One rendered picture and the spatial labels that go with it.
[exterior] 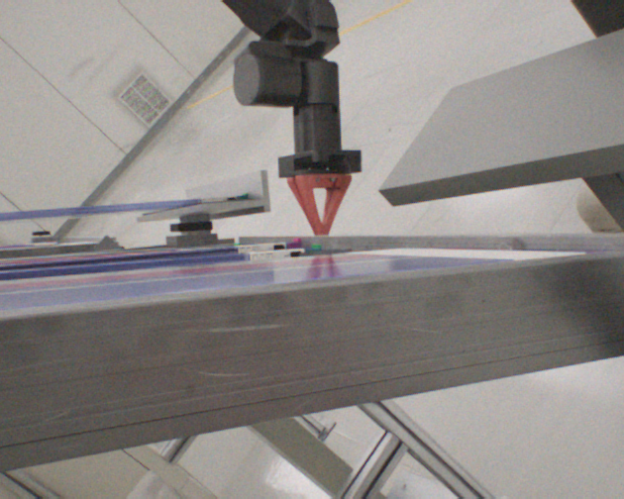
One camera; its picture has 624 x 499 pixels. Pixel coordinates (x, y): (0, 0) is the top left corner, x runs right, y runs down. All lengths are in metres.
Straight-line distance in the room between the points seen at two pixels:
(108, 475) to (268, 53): 1.24
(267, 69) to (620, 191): 0.51
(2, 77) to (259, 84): 7.80
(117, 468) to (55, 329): 1.58
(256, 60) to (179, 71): 8.17
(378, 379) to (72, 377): 0.15
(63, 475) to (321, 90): 1.22
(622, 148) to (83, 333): 0.68
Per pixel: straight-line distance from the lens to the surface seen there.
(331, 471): 1.44
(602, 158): 0.91
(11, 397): 0.33
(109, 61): 8.83
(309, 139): 0.90
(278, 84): 0.87
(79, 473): 1.88
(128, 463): 1.90
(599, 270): 0.48
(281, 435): 1.37
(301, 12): 0.92
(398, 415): 1.26
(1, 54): 8.65
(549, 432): 1.55
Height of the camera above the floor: 1.03
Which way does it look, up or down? 21 degrees down
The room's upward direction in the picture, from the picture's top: 46 degrees counter-clockwise
